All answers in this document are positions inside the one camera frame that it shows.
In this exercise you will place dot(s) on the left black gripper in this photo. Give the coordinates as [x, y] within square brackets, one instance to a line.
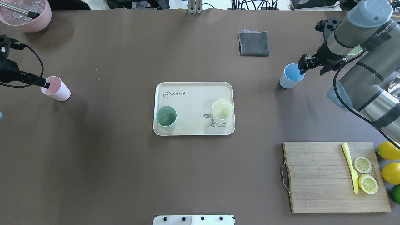
[9, 71]

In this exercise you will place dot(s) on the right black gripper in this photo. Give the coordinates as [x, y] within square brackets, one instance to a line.
[319, 57]

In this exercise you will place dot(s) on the light blue cup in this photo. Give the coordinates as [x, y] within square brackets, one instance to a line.
[291, 76]

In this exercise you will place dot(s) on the pink cup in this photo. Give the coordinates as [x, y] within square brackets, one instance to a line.
[57, 89]

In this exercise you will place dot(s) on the pale yellow cup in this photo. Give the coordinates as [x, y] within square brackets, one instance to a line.
[222, 110]

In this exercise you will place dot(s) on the mint green cup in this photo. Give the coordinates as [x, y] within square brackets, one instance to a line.
[166, 117]

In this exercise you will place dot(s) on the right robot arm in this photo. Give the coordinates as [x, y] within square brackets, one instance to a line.
[369, 26]

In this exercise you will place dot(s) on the cream rabbit print tray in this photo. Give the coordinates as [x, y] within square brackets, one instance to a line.
[193, 104]

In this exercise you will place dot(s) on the green bowl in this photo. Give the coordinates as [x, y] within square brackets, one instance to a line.
[355, 51]

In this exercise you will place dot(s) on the grey folded cloth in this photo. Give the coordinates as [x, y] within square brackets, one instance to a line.
[253, 43]

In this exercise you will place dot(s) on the pink ice bowl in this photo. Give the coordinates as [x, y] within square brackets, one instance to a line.
[26, 24]

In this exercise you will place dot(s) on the metal ice scoop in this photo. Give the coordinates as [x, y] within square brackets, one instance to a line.
[13, 8]

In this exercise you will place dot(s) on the silver metal scoop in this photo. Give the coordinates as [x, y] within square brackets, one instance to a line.
[394, 87]

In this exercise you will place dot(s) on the lemon slice near blade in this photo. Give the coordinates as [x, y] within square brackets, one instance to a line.
[362, 165]

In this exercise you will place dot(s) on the whole lemon upper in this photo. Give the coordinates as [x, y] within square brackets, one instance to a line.
[388, 151]

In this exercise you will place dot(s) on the whole lemon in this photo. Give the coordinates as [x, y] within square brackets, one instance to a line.
[388, 151]
[391, 173]

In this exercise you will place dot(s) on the wooden cutting board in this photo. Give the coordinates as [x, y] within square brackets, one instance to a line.
[319, 180]

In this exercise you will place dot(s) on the yellow plastic knife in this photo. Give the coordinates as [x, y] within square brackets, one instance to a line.
[353, 173]

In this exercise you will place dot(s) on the whole lemon lower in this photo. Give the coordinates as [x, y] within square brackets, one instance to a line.
[391, 173]

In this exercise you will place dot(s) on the green lime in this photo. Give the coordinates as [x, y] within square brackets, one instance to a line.
[396, 193]

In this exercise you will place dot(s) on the aluminium frame post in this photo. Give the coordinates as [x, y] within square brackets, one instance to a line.
[195, 7]

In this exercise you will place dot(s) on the lemon slice near handle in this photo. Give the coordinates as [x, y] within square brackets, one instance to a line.
[368, 184]

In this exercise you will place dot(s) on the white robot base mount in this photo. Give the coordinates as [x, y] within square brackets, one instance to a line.
[194, 220]

